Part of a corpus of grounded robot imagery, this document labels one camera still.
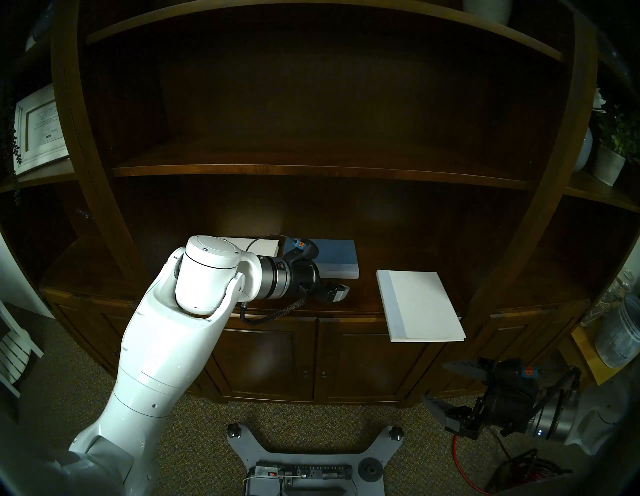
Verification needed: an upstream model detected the green plant in white pot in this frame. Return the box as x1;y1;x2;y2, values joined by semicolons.
592;102;640;187

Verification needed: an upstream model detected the grey electronics box with ports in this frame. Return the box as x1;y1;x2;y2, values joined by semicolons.
244;460;359;494

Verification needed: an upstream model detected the blue book with grey spine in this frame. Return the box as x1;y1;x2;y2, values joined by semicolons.
310;240;361;280

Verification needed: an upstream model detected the large white book grey spine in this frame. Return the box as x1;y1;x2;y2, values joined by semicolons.
376;270;467;344

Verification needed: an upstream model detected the round white vase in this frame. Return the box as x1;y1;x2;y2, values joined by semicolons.
572;126;595;173

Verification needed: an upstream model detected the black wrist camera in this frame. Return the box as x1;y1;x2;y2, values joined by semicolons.
285;237;319;264
492;357;542;392

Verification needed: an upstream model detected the dark wooden bookshelf cabinet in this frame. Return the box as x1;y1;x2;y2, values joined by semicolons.
0;0;640;407

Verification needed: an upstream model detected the black and red cable coil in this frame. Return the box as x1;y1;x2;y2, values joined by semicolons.
485;448;573;496

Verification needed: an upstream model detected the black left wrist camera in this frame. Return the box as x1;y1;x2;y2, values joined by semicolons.
285;237;319;264

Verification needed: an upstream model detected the yellow wooden table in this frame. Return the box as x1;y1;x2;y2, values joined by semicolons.
557;325;626;392

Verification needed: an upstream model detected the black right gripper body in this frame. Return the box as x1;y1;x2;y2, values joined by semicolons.
444;384;539;442

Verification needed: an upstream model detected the grey robot mobile base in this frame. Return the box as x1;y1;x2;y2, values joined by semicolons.
226;422;405;496

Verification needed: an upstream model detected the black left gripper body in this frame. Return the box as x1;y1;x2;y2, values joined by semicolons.
287;259;331;301

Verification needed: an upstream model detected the clear glass jar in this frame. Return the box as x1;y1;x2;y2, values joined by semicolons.
580;267;634;328

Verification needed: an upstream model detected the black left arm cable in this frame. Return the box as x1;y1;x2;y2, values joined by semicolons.
240;235;309;327

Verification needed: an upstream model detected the white slatted side table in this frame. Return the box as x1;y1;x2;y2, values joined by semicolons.
0;300;45;399

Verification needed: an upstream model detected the white framed certificate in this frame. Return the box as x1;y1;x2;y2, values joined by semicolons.
13;83;70;176

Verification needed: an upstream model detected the dark hanging bead plant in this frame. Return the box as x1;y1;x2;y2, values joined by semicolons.
0;75;24;206

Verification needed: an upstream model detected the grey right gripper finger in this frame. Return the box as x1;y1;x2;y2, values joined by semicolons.
442;360;489;384
422;394;454;427

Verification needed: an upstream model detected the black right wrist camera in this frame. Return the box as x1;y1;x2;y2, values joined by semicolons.
492;357;542;392

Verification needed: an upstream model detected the clear plastic container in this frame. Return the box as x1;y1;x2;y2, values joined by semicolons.
594;295;640;370

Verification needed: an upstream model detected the wide white vase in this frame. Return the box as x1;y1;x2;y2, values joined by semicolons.
461;0;514;27

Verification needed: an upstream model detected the white book with barcode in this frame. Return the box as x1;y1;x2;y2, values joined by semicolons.
217;237;281;256

